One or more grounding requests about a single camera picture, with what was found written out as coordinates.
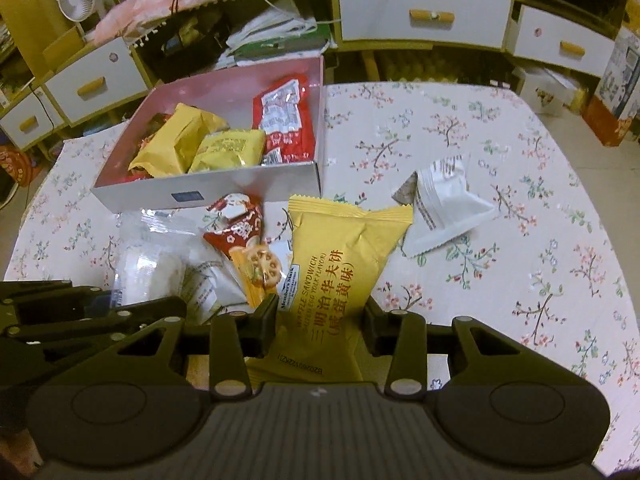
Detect white printed snack packet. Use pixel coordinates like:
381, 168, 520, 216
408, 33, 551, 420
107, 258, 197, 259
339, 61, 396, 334
181, 261, 246, 325

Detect orange lotus root packet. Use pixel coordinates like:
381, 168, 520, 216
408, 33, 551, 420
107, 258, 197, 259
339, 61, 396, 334
230, 240, 293, 309

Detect yellow waffle sandwich packet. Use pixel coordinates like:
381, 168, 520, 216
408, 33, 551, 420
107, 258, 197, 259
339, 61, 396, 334
246, 195, 413, 386

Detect red floral snack packet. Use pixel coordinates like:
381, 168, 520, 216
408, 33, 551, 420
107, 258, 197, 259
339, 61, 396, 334
203, 193, 264, 257

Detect white triangular snack packet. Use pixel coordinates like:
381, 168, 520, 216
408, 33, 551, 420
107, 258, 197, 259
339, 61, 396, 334
392, 155, 495, 258

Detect clear white snack packet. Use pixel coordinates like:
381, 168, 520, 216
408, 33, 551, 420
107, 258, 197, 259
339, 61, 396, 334
111, 209, 209, 308

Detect floral tablecloth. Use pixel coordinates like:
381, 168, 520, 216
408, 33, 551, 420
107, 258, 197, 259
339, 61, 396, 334
3, 81, 640, 476

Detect small yellow snack packet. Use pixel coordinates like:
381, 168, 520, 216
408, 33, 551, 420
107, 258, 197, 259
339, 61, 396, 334
189, 129, 266, 174

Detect large yellow snack packet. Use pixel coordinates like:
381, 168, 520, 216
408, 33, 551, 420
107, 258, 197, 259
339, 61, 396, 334
128, 103, 229, 178

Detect pink grey snack box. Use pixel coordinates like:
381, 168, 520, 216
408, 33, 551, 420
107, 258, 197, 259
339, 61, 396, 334
92, 56, 324, 212

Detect red white snack packet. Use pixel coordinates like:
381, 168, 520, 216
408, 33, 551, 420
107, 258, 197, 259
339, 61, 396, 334
253, 74, 316, 166

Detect egg tray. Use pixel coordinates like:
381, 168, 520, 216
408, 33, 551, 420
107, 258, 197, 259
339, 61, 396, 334
375, 48, 478, 84

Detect white drawer left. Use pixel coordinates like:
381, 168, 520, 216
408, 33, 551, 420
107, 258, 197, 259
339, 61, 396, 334
44, 38, 151, 126

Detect white drawer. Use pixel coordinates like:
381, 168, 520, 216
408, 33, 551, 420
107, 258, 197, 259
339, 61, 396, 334
44, 38, 151, 126
340, 0, 512, 49
506, 6, 615, 78

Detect green white bag stack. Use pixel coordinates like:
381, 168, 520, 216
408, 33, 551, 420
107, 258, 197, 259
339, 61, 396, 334
213, 0, 334, 70

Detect milk carton box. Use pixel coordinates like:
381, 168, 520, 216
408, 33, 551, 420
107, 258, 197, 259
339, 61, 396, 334
582, 26, 639, 146

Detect white drawer middle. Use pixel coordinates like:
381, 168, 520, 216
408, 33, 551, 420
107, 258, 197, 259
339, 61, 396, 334
340, 0, 512, 49

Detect white drawer right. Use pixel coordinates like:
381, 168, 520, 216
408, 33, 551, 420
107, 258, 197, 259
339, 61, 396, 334
506, 6, 615, 78

